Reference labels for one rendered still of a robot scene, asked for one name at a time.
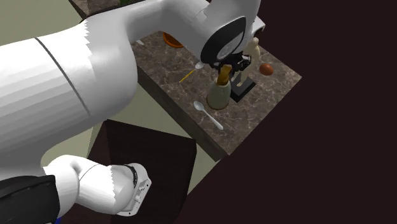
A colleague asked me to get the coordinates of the yellow handled spoon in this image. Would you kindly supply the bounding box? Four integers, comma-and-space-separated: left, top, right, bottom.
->
178, 61, 205, 84

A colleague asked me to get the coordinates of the beige vase with brown neck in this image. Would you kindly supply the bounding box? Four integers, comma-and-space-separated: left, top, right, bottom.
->
206, 64, 233, 111

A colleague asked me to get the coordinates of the white spoon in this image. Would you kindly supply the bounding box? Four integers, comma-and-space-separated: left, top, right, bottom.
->
193, 100, 225, 131

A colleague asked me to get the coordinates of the cream figure on black base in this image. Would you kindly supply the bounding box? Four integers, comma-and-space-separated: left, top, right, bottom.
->
230, 37, 261, 104

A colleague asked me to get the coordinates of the orange bowl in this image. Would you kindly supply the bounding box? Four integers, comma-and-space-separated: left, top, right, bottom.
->
162, 31, 185, 49

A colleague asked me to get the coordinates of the reddish brown ball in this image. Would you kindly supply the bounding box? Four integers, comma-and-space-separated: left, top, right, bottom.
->
259, 63, 275, 77

